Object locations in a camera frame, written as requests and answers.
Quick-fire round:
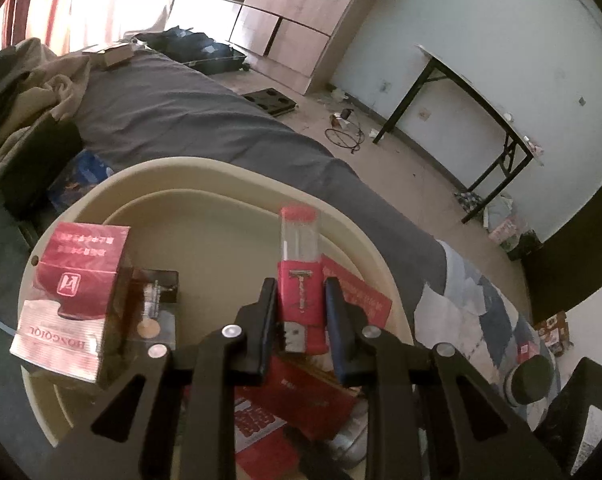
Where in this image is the beige crumpled blanket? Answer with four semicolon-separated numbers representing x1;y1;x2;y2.
0;38;90;181

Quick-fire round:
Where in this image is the black cable on floor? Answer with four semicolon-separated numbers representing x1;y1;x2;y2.
323;108;366;155

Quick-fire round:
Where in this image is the black foam tray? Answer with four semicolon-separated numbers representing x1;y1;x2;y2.
243;88;297;117

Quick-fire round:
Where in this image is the red Hongqiqu cigarette box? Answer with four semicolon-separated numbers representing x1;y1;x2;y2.
10;222;132;386

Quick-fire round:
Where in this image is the beige plastic basin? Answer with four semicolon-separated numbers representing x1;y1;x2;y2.
18;155;415;480

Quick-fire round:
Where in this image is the dark red Huangshan box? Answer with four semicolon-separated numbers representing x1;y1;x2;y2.
113;268;179;364

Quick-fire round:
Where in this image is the black round tin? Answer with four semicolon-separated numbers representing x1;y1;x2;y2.
503;356;553;408

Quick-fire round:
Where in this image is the wooden wardrobe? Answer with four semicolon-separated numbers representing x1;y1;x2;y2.
190;0;375;94

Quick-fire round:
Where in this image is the pink plastic bag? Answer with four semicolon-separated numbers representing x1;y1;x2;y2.
488;214;527;245

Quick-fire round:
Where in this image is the checkered cloth on floor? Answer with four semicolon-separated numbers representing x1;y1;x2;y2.
454;191;484;214

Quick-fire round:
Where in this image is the red envelope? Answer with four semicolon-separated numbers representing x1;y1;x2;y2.
322;255;392;328

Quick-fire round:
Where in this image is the dark door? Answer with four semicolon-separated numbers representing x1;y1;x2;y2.
522;186;602;323

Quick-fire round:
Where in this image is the black rectangular box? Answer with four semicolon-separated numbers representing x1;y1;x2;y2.
534;358;602;477

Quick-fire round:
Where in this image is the black leg folding table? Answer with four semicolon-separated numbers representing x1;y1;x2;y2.
373;44;541;223

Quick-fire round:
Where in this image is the open black suitcase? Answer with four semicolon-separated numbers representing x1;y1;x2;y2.
133;26;250;76

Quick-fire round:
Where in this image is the red double happiness box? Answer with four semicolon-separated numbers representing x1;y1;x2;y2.
234;356;357;479

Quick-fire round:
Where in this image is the dark grey bed sheet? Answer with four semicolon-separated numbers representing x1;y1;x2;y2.
0;51;446;478

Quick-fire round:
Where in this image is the printed cardboard box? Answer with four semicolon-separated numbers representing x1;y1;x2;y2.
534;311;571;358

